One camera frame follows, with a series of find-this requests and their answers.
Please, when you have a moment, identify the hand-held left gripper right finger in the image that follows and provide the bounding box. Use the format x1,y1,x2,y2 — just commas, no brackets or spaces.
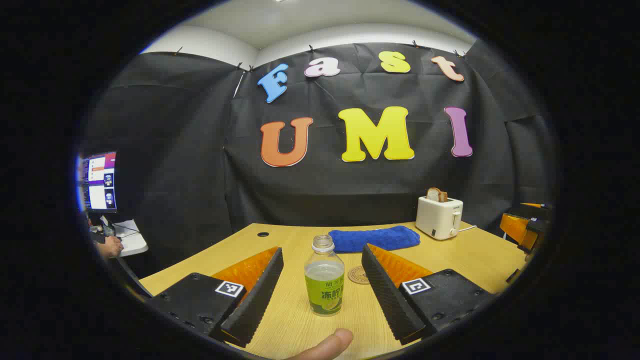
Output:
361,243,498,346

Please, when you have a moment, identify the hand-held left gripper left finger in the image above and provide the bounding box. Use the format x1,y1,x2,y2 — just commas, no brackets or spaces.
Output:
145,246,285,349

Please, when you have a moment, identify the round wooden coaster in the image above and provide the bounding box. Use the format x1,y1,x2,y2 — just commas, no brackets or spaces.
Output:
347,266,372,286

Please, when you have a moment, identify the green label water bottle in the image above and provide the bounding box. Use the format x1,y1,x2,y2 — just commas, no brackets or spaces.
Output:
304,235,346,318

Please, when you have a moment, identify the blue towel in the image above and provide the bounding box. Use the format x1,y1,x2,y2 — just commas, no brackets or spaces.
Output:
328,225,421,254

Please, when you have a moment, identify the white toaster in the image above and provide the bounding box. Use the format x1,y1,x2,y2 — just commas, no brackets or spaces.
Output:
415,195,464,241

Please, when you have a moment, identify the white side table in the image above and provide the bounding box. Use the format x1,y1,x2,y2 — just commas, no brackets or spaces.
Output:
112,219,149,258

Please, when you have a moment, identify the computer monitor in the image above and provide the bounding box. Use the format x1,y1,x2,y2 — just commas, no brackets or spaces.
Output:
77,151,118,213

